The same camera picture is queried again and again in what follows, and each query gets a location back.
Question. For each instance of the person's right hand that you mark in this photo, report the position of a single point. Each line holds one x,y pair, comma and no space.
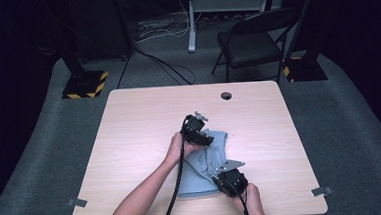
251,202

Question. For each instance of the grey table edge bracket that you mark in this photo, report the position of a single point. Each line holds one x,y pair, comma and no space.
77,203
322,191

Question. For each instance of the black cabinet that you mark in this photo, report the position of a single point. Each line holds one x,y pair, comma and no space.
100,26

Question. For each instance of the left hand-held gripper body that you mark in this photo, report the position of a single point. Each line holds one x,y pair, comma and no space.
193,129

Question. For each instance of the white metal stand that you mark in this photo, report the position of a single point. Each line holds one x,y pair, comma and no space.
191,20

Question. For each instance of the blue printed t-shirt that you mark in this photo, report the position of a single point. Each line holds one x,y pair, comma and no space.
199,177

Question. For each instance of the black folding chair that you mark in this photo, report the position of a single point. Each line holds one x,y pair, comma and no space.
251,47

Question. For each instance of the person's left hand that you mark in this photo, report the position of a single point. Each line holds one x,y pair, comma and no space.
177,150

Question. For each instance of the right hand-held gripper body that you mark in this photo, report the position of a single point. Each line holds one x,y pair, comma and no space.
233,181

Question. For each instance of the black stand with striped base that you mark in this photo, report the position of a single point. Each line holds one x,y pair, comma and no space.
83,84
304,68

